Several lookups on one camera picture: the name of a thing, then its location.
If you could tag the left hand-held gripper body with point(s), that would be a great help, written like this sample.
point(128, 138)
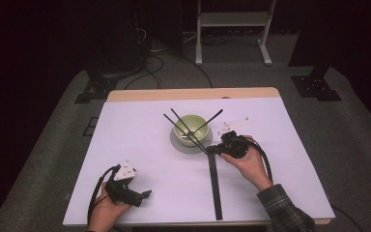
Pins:
point(125, 172)

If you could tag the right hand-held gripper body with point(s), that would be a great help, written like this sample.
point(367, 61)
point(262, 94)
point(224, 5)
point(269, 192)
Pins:
point(235, 146)

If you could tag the green ceramic bowl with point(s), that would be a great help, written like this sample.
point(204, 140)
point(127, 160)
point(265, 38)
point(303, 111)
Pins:
point(194, 121)

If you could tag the black chopstick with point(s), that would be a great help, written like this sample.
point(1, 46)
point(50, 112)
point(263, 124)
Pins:
point(174, 123)
point(177, 116)
point(214, 187)
point(217, 187)

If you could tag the person's right hand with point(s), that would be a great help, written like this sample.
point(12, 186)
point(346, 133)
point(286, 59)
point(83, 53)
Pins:
point(251, 167)

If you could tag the person's left hand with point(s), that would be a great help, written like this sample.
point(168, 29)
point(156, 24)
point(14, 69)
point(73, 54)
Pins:
point(108, 214)

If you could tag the white table mat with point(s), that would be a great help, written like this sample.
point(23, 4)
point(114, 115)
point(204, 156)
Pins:
point(141, 145)

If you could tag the round grey coaster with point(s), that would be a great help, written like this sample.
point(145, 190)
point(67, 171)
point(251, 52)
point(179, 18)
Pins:
point(176, 144)

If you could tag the black stand base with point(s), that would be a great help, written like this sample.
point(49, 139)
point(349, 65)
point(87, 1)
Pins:
point(95, 90)
point(315, 87)

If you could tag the white metal stand frame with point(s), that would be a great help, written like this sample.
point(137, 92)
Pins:
point(233, 19)

